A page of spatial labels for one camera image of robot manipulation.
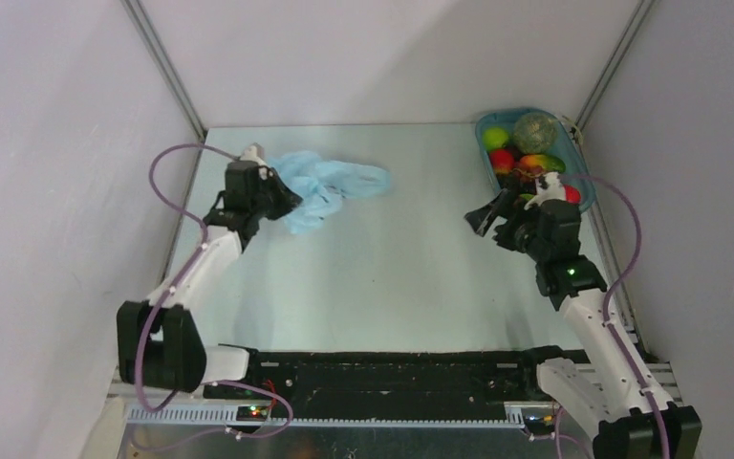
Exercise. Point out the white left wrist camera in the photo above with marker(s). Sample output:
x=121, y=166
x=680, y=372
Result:
x=254, y=153

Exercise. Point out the dark purple fake grape bunch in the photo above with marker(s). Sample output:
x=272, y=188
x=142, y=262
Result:
x=510, y=185

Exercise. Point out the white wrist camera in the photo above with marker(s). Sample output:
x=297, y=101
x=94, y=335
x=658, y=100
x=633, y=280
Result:
x=254, y=153
x=549, y=187

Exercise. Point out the netted green fake melon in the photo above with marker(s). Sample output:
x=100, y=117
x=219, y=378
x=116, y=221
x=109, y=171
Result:
x=534, y=132

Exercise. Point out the aluminium corner post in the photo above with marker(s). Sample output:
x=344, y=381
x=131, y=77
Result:
x=154, y=45
x=622, y=46

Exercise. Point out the right aluminium corner post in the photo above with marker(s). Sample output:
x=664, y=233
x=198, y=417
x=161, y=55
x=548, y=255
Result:
x=622, y=46

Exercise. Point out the red yellow fake apple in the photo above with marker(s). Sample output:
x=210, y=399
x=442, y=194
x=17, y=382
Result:
x=502, y=161

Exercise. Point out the orange green fake mango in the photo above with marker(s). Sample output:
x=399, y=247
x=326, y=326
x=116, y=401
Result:
x=537, y=164

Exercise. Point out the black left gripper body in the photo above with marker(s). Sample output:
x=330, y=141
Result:
x=264, y=203

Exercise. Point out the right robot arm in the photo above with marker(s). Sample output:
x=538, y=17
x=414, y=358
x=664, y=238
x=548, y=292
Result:
x=628, y=414

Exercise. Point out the light blue printed plastic bag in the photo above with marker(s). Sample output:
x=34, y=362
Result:
x=324, y=185

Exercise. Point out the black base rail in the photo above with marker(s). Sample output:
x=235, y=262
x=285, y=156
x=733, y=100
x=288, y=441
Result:
x=389, y=386

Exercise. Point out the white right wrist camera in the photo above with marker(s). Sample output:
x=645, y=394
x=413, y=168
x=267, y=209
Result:
x=549, y=187

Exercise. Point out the teal plastic basin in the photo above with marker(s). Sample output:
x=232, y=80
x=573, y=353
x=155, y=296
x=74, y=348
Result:
x=564, y=148

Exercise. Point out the left controller board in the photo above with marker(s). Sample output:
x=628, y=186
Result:
x=252, y=413

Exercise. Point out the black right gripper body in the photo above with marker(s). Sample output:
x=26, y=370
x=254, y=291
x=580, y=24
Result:
x=518, y=233

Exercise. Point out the red fake grape bunch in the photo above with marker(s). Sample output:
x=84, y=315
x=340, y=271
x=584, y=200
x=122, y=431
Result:
x=527, y=175

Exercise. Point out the left aluminium corner post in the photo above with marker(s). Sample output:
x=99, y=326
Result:
x=154, y=45

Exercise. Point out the controller board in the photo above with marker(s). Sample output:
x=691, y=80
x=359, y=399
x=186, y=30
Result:
x=252, y=413
x=546, y=420

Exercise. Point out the green fake apple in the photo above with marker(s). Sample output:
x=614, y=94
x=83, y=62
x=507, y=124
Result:
x=495, y=137

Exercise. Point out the right controller board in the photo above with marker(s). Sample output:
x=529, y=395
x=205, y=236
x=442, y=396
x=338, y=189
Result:
x=546, y=420

